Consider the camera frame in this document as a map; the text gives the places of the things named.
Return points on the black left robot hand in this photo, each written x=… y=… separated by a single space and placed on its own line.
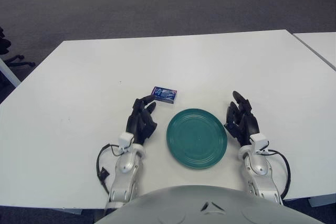
x=139 y=123

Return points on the black office chair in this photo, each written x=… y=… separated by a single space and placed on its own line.
x=5 y=44

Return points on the grey robot torso shell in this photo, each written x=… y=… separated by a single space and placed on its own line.
x=204 y=208

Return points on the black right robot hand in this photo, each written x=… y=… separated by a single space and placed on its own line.
x=249 y=125

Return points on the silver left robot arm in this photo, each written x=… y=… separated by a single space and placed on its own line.
x=124 y=171

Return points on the blue gum box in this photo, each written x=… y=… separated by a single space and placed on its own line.
x=165 y=95

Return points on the white table leg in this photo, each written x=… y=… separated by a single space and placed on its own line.
x=9 y=73

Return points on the teal ribbed plate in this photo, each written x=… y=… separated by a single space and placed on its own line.
x=197 y=138

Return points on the grey table foot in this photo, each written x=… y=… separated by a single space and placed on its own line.
x=321 y=201

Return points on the white table with grey edge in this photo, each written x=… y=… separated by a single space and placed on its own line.
x=321 y=45

